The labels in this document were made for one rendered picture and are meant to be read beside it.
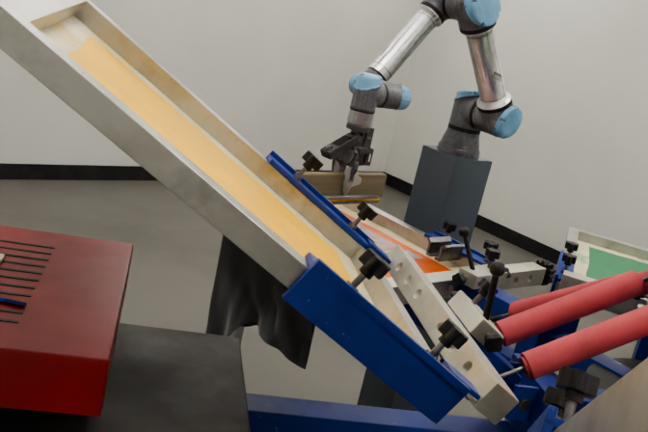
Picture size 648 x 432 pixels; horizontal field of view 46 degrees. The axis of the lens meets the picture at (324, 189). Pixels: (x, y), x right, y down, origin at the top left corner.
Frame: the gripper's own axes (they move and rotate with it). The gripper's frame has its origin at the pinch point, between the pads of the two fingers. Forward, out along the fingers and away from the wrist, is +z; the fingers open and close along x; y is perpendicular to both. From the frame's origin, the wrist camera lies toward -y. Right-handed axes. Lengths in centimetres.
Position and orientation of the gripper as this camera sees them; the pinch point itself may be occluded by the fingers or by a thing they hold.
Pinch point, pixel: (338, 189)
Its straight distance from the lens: 230.6
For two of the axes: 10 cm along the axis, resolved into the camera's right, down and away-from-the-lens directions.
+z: -2.1, 9.5, 2.5
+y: 7.5, 0.0, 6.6
